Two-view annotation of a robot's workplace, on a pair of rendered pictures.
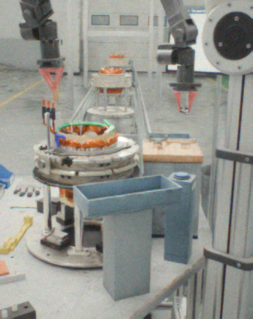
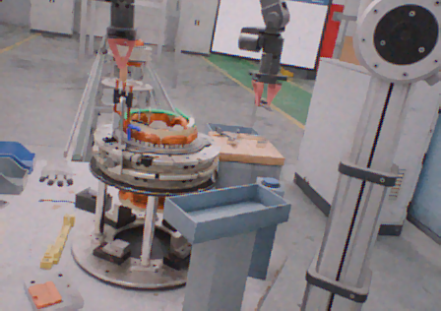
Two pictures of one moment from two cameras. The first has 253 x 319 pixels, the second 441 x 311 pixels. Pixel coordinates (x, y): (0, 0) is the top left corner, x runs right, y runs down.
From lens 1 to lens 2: 0.38 m
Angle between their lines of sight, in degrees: 14
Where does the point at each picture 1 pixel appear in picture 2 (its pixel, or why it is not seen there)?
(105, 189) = (200, 202)
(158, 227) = not seen: hidden behind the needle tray
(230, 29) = (401, 27)
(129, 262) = (223, 289)
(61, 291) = not seen: outside the picture
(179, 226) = (263, 239)
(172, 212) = not seen: hidden behind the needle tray
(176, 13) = not seen: outside the picture
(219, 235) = (329, 261)
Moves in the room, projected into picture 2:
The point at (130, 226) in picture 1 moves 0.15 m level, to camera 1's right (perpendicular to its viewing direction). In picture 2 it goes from (232, 248) to (301, 250)
